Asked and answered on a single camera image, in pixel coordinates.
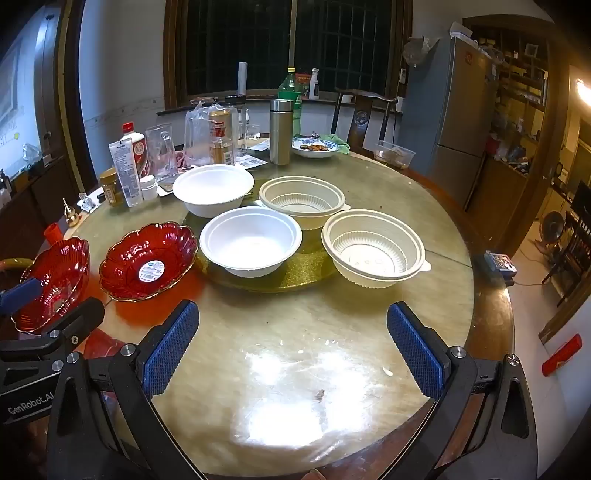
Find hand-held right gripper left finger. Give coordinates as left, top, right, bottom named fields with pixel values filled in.
left=46, top=299, right=208, bottom=480

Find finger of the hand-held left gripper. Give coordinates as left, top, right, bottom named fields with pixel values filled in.
left=0, top=298, right=106, bottom=364
left=0, top=278, right=42, bottom=317

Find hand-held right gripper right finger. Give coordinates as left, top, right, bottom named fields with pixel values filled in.
left=387, top=302, right=539, bottom=480

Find beige plastic bowl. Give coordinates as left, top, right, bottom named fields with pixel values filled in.
left=257, top=176, right=347, bottom=230
left=321, top=210, right=432, bottom=289

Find red glass plate with label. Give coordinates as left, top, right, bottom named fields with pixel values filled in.
left=99, top=221, right=199, bottom=303

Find small gold ornament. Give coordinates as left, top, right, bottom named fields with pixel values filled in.
left=62, top=198, right=81, bottom=228

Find blue card box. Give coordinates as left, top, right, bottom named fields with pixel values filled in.
left=484, top=250, right=519, bottom=283

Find white foam bowl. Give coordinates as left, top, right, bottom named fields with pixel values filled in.
left=172, top=164, right=256, bottom=219
left=199, top=206, right=303, bottom=278

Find gold glitter round mat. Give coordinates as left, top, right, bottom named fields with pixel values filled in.
left=185, top=185, right=342, bottom=292

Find jar with gold lid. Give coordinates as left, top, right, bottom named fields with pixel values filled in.
left=100, top=168, right=124, bottom=207

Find red packet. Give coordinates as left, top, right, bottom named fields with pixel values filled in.
left=541, top=334, right=583, bottom=376

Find floor fan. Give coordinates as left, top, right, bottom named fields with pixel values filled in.
left=538, top=210, right=565, bottom=245

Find red and white liquor bottle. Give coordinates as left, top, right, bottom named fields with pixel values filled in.
left=121, top=122, right=149, bottom=178

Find black chair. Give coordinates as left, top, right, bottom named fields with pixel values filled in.
left=542, top=210, right=591, bottom=305

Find clear glass pitcher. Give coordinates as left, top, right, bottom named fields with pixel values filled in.
left=145, top=123, right=178, bottom=182

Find clear plastic container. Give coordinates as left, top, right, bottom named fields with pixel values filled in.
left=373, top=140, right=416, bottom=169

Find gold beer can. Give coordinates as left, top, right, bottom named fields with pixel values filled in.
left=208, top=108, right=233, bottom=139
left=209, top=137, right=234, bottom=165

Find green cloth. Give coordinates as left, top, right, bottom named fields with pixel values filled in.
left=318, top=133, right=352, bottom=155

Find blue and white plate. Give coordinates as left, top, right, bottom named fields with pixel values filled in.
left=291, top=135, right=341, bottom=160

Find dark wooden chair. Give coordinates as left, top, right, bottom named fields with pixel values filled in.
left=331, top=88, right=400, bottom=160

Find steel thermos flask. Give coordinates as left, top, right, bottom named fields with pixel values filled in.
left=269, top=98, right=293, bottom=166

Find grey refrigerator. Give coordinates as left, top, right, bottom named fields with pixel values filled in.
left=399, top=34, right=502, bottom=210

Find glass jar with black lid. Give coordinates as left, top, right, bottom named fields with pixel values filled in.
left=225, top=93, right=247, bottom=155

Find cluttered wooden shelf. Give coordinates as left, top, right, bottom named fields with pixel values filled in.
left=475, top=23, right=550, bottom=162

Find green plastic bottle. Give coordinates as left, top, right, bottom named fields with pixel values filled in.
left=277, top=68, right=304, bottom=134

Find dark window with wooden frame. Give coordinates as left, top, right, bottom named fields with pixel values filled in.
left=164, top=0, right=414, bottom=109

